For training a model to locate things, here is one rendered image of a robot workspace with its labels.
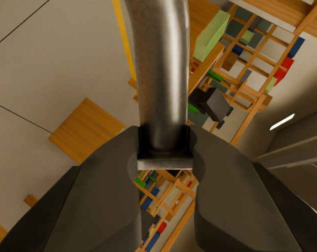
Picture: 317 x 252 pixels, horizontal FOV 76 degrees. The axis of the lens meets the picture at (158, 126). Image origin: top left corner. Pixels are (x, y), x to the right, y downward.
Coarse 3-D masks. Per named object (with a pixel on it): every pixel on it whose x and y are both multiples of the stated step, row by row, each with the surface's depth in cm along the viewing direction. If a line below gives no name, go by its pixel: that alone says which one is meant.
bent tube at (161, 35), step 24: (144, 0) 9; (168, 0) 9; (144, 24) 9; (168, 24) 9; (144, 48) 10; (168, 48) 10; (144, 72) 10; (168, 72) 10; (144, 96) 11; (168, 96) 11; (144, 120) 12; (168, 120) 11; (144, 144) 13; (168, 144) 12; (144, 168) 12; (168, 168) 12
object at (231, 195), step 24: (192, 144) 12; (216, 144) 10; (192, 168) 10; (216, 168) 8; (240, 168) 8; (216, 192) 7; (240, 192) 7; (264, 192) 7; (216, 216) 6; (240, 216) 6; (264, 216) 6; (216, 240) 6; (240, 240) 6; (264, 240) 6; (288, 240) 6
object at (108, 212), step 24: (120, 144) 10; (96, 168) 9; (120, 168) 9; (72, 192) 7; (96, 192) 7; (120, 192) 7; (72, 216) 7; (96, 216) 6; (120, 216) 6; (48, 240) 6; (72, 240) 6; (96, 240) 6; (120, 240) 6
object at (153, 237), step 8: (160, 176) 698; (184, 176) 704; (192, 176) 697; (152, 184) 686; (160, 184) 697; (168, 184) 685; (152, 192) 686; (144, 200) 677; (176, 200) 674; (184, 200) 680; (144, 208) 670; (152, 208) 663; (168, 216) 665; (160, 224) 652; (152, 232) 641; (160, 232) 648; (152, 240) 641; (144, 248) 632
